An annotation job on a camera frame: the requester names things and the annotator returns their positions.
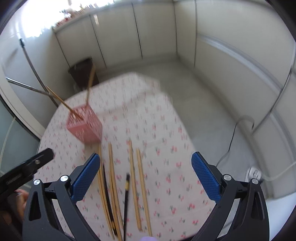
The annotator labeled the metal rack tube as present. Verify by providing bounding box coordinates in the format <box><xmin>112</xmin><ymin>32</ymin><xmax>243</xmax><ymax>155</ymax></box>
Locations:
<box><xmin>6</xmin><ymin>38</ymin><xmax>59</xmax><ymax>107</ymax></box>

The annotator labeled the black chopstick with gold band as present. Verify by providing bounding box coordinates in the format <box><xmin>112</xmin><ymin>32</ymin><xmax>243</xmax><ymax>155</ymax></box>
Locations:
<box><xmin>123</xmin><ymin>173</ymin><xmax>130</xmax><ymax>241</ymax></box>

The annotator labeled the white cable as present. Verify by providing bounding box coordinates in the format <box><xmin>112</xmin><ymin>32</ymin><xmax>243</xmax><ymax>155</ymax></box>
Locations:
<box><xmin>260</xmin><ymin>161</ymin><xmax>296</xmax><ymax>182</ymax></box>

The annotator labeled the black trash bin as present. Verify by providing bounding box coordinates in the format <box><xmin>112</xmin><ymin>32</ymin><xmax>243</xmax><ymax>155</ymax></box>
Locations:
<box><xmin>68</xmin><ymin>58</ymin><xmax>93</xmax><ymax>90</ymax></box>

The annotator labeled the black power cable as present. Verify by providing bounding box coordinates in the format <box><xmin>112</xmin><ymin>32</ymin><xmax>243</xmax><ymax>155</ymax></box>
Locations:
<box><xmin>216</xmin><ymin>115</ymin><xmax>255</xmax><ymax>167</ymax></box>

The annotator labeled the white power strip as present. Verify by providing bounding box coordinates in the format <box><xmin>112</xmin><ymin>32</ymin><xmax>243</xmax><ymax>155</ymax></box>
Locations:
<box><xmin>245</xmin><ymin>166</ymin><xmax>262</xmax><ymax>182</ymax></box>

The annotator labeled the person's hand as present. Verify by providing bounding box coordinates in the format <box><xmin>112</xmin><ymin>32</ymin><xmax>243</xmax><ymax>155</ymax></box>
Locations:
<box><xmin>15</xmin><ymin>189</ymin><xmax>29</xmax><ymax>212</ymax></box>

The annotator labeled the cherry print tablecloth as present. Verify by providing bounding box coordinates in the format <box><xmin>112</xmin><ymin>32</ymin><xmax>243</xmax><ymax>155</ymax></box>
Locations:
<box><xmin>36</xmin><ymin>72</ymin><xmax>215</xmax><ymax>240</ymax></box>

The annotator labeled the pink perforated utensil basket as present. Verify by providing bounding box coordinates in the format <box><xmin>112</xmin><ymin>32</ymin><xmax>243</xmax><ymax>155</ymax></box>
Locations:
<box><xmin>66</xmin><ymin>104</ymin><xmax>103</xmax><ymax>144</ymax></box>

